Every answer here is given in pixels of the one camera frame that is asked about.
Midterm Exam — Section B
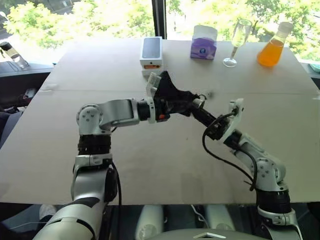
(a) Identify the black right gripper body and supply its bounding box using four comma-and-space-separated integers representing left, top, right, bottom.
204, 114, 232, 141

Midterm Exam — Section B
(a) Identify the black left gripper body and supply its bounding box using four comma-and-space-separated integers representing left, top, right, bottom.
153, 95, 174, 122

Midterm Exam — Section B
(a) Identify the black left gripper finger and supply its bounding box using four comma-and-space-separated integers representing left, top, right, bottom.
171, 108, 193, 118

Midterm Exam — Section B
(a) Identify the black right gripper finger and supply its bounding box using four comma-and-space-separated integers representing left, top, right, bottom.
198, 101, 222, 120
191, 106, 218, 128

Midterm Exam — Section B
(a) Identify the small metal cup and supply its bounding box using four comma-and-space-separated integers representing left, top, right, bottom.
193, 93, 208, 109

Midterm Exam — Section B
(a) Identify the black drawstring pouch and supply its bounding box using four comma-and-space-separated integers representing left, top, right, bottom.
156, 70, 202, 118

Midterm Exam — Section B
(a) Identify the white box with orange label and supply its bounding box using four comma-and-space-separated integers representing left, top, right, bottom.
140, 64, 162, 80

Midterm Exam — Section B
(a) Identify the white phone box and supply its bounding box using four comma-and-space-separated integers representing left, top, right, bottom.
139, 36, 164, 68

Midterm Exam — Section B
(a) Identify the purple tissue pack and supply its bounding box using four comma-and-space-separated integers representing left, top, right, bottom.
190, 24, 218, 61

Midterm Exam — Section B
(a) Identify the clear champagne glass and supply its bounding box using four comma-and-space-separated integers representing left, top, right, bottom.
222, 18, 253, 68

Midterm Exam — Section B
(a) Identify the glass flask with orange liquid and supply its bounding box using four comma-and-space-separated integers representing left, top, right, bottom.
256, 21, 294, 68

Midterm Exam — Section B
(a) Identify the black and red device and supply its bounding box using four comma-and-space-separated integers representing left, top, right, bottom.
17, 87, 38, 107

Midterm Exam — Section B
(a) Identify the clear water bottle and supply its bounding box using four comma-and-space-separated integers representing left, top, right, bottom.
0, 41, 30, 70

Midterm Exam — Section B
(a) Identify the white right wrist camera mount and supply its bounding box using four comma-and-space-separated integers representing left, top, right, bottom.
221, 98, 245, 145

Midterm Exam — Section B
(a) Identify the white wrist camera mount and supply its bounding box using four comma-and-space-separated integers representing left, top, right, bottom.
221, 98, 245, 145
145, 71, 171, 125

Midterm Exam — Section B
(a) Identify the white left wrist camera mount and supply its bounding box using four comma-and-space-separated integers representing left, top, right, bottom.
145, 71, 171, 125

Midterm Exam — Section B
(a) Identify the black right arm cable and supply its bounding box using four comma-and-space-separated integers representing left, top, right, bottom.
201, 111, 259, 192

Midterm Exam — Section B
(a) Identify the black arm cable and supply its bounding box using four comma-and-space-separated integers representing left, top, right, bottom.
201, 111, 259, 192
109, 161, 123, 206

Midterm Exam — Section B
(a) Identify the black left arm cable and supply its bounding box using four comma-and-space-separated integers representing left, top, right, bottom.
109, 161, 123, 206

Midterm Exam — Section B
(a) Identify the thin white cable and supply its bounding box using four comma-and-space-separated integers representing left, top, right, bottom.
190, 204, 210, 227

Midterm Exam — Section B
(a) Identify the black window post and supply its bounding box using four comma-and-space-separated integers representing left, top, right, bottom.
151, 0, 168, 40

